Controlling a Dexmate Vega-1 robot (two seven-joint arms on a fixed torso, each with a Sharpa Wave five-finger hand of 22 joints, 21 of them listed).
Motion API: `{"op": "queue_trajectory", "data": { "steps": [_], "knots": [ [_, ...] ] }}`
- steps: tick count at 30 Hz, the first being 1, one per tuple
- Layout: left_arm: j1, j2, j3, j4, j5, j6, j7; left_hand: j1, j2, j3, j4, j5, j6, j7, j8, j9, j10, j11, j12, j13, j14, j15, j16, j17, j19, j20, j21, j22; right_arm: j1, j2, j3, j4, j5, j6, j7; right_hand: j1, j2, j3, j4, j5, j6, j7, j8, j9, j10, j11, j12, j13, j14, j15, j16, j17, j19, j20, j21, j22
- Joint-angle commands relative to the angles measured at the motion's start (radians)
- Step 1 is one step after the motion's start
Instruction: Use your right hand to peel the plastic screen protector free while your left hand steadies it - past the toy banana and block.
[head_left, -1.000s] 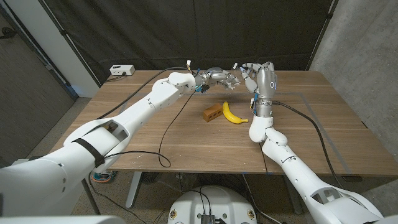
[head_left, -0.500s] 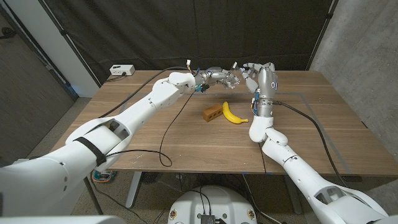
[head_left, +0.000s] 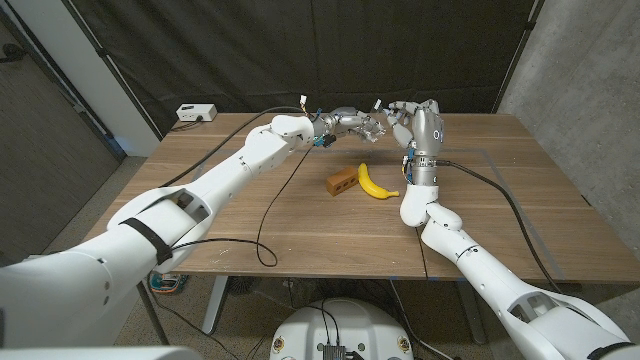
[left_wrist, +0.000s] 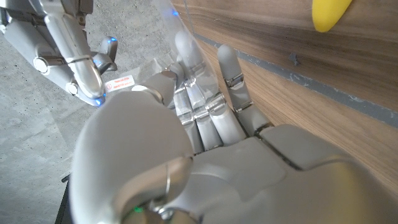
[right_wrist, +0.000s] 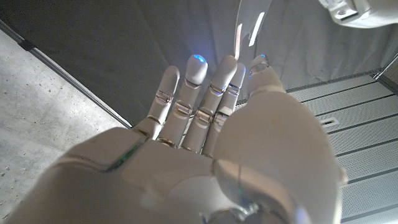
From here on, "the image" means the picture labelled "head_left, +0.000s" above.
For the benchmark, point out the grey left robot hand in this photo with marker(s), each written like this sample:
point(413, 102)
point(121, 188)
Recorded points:
point(347, 121)

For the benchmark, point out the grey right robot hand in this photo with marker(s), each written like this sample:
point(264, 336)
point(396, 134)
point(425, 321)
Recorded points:
point(425, 130)

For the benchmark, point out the clear plastic screen protector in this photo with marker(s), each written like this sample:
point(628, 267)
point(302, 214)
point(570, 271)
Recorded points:
point(376, 104)

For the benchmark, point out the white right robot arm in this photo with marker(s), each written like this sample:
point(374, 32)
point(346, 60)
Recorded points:
point(480, 270)

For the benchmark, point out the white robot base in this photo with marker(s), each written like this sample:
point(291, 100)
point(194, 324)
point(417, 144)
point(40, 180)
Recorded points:
point(370, 325)

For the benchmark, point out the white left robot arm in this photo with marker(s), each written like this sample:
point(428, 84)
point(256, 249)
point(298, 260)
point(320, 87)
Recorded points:
point(225, 175)

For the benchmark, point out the brown toy brick block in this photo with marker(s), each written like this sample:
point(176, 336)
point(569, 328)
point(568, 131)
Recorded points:
point(341, 181)

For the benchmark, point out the yellow toy banana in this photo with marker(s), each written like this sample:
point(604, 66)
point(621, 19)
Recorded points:
point(372, 187)

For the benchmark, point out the black backdrop curtain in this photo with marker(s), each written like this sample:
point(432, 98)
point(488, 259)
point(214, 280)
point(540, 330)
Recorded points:
point(300, 50)

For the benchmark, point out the black backdrop pole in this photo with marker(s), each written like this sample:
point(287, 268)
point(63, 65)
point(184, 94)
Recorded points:
point(103, 52)
point(528, 25)

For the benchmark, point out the white power strip box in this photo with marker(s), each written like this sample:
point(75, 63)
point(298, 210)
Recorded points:
point(196, 112)

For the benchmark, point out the grey table leg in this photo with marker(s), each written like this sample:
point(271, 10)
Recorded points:
point(215, 305)
point(472, 327)

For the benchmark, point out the colourful sneaker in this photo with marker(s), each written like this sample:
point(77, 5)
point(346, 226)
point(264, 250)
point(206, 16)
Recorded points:
point(167, 284)

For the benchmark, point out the white robot torso edge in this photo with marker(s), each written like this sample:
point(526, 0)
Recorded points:
point(100, 354)

